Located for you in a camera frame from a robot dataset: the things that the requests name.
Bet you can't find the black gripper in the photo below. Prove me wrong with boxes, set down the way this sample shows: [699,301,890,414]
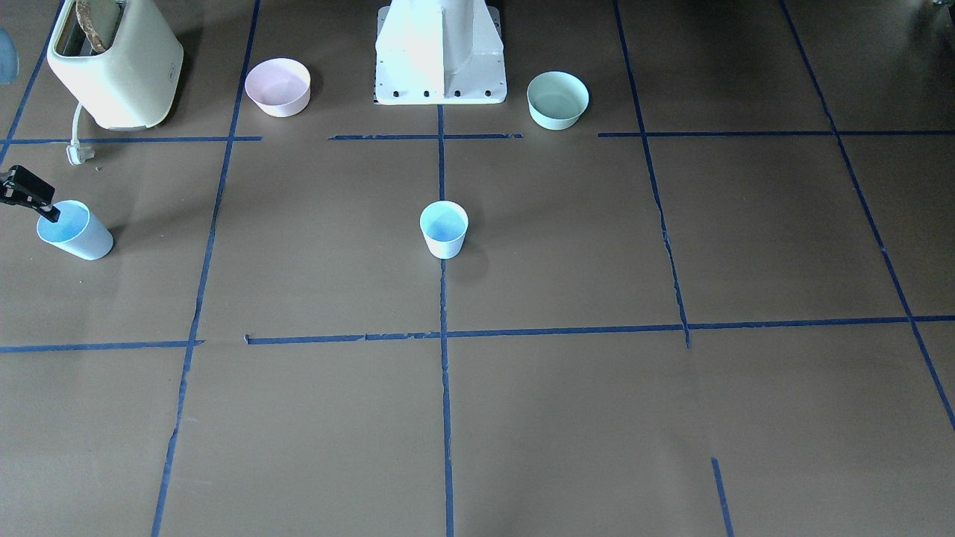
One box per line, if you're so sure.
[1,166,61,223]

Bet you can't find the light blue cup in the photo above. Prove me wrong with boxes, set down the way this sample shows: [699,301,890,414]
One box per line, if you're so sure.
[37,200,115,260]
[419,201,469,260]

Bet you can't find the white power plug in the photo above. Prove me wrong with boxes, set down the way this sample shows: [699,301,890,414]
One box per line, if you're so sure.
[67,103,96,166]

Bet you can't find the cream toaster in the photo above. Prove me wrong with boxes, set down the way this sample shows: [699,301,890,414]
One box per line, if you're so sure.
[46,1,184,131]

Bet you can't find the toast slice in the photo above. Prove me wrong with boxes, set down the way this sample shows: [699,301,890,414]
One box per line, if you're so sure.
[74,1,123,54]

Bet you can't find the pink bowl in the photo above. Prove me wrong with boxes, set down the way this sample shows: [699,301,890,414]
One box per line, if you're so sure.
[243,57,313,118]

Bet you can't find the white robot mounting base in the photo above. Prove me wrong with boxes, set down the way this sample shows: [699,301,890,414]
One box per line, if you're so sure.
[373,1,508,106]

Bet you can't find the green bowl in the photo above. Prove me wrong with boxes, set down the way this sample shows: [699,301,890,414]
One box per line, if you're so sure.
[526,71,590,131]

